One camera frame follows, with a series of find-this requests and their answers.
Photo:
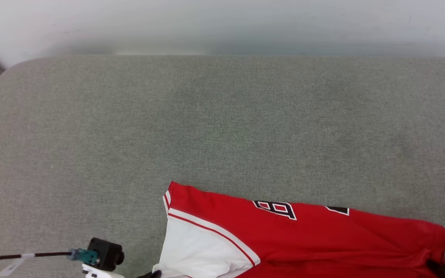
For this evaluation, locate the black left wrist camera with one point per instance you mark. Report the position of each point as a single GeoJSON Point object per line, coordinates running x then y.
{"type": "Point", "coordinates": [106, 253]}

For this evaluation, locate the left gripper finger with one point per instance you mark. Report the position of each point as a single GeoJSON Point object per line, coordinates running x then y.
{"type": "Point", "coordinates": [150, 275]}

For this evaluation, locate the grey fabric sofa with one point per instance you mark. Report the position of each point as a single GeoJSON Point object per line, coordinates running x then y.
{"type": "Point", "coordinates": [222, 127]}

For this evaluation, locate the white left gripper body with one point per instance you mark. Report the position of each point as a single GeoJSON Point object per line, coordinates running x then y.
{"type": "Point", "coordinates": [101, 274]}

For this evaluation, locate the red jersey with white sleeves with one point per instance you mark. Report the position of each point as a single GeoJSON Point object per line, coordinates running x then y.
{"type": "Point", "coordinates": [315, 243]}

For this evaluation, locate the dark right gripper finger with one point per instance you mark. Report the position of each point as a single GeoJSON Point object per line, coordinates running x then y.
{"type": "Point", "coordinates": [440, 268]}

